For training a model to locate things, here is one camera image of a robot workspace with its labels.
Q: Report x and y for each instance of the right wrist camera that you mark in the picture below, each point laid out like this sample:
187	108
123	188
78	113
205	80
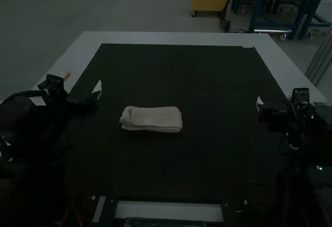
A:
300	95

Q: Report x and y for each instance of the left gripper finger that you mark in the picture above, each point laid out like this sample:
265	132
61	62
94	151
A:
67	75
97	90

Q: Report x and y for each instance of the pale towel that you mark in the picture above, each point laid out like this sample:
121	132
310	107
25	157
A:
153	119

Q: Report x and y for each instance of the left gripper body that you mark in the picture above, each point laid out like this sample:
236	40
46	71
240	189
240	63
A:
83	103

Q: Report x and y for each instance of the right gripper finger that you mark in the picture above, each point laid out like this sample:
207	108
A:
260	104

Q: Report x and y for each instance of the black mat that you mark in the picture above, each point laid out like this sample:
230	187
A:
168	81

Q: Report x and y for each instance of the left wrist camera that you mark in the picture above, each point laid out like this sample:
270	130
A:
53	82

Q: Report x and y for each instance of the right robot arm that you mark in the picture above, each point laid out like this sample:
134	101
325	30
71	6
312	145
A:
308	133

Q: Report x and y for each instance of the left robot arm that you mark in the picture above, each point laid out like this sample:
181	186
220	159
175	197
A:
23	133

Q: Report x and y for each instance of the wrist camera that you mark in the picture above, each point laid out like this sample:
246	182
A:
53	82
300	95

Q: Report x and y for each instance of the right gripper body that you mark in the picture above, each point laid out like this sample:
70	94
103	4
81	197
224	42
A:
276	115

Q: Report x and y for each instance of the dark base panel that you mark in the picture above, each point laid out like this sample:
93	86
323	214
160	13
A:
249	211
85	211

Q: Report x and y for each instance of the blue metal rack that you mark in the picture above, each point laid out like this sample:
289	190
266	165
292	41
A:
293	6

